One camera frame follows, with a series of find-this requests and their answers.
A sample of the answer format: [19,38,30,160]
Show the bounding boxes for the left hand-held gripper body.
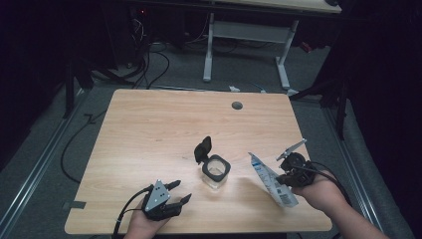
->
[142,178,183,222]

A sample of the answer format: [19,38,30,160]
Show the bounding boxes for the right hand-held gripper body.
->
[277,138,317,187]

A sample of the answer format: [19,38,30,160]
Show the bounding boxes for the white pouch with blue print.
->
[248,151,300,209]

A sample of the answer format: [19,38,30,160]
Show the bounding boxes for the glass jar with black lid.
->
[193,135,232,190]

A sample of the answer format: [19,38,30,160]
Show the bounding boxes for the person's left hand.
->
[127,202,172,239]

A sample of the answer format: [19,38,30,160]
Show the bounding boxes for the person's right hand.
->
[292,173,347,213]

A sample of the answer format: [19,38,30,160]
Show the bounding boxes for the black stand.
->
[288,76,350,141]
[62,56,96,120]

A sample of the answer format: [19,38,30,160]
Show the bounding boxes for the grey tape strip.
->
[63,200,87,211]

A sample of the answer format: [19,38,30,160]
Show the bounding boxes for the desk with white metal legs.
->
[202,0,342,91]

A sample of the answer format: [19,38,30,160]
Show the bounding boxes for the left hand-held gripper cable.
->
[112,184,155,239]

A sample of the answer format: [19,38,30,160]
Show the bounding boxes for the hand-held gripper cable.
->
[112,184,155,239]
[298,161,352,207]

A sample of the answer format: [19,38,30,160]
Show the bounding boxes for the right hand-held gripper cable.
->
[298,161,352,207]

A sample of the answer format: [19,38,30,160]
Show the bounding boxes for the metal floor rail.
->
[322,106,387,239]
[0,89,86,233]

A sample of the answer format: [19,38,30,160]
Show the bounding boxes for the long black floor cable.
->
[60,111,107,184]

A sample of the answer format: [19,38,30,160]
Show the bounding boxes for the bundle of black floor cables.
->
[130,41,171,90]

